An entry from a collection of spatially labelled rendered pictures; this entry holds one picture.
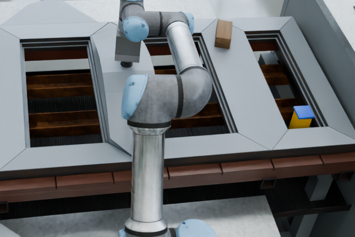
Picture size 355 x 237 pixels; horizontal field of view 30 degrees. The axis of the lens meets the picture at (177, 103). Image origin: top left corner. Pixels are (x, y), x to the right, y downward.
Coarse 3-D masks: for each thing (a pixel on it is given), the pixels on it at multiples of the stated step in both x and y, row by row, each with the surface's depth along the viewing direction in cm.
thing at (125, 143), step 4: (128, 136) 215; (132, 136) 215; (116, 140) 213; (120, 140) 214; (124, 140) 214; (128, 140) 214; (132, 140) 214; (120, 144) 213; (124, 144) 213; (128, 144) 214; (132, 144) 214; (124, 148) 213; (128, 148) 213; (128, 152) 213
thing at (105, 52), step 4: (100, 48) 236; (104, 48) 236; (108, 48) 237; (112, 48) 237; (144, 48) 238; (100, 52) 233; (104, 52) 233; (108, 52) 233; (112, 52) 234; (140, 52) 235; (144, 52) 235; (148, 52) 235; (100, 56) 230; (104, 56) 230; (108, 56) 230; (112, 56) 231
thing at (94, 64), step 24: (24, 48) 251; (48, 48) 254; (72, 48) 256; (96, 48) 251; (288, 48) 265; (24, 72) 241; (96, 72) 241; (24, 96) 230; (96, 96) 237; (216, 96) 245; (312, 96) 246; (24, 120) 222; (48, 168) 206; (72, 168) 208; (96, 168) 211; (120, 168) 213
